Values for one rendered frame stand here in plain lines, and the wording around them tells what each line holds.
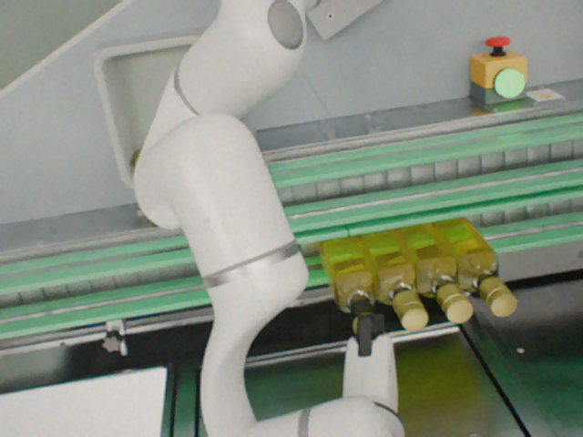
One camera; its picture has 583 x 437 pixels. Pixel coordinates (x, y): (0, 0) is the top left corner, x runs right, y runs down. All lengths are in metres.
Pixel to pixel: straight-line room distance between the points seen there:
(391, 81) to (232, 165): 0.67
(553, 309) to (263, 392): 0.50
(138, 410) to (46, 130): 0.48
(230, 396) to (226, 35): 0.30
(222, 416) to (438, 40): 0.78
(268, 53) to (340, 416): 0.30
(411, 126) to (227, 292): 0.61
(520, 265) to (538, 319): 0.11
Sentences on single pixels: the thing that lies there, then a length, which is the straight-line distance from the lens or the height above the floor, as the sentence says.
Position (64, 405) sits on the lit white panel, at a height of 1.04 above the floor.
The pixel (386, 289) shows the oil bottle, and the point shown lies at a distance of 0.91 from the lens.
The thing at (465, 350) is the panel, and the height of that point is 1.07.
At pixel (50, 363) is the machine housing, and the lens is 1.24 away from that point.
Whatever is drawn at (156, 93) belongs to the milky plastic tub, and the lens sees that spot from 1.12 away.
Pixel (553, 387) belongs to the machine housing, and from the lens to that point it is 1.03.
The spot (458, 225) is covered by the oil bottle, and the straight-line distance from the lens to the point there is 1.03.
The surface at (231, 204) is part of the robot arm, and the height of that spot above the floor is 1.37.
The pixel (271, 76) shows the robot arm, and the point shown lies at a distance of 0.57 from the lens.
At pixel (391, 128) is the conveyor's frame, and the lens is 1.07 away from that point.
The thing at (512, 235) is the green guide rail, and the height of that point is 0.92.
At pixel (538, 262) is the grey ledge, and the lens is 1.24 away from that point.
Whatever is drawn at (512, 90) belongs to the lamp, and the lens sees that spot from 1.13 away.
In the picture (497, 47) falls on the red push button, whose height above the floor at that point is 0.80.
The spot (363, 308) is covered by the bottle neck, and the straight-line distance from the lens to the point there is 0.86.
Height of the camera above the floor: 1.85
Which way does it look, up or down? 66 degrees down
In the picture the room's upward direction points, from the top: 165 degrees clockwise
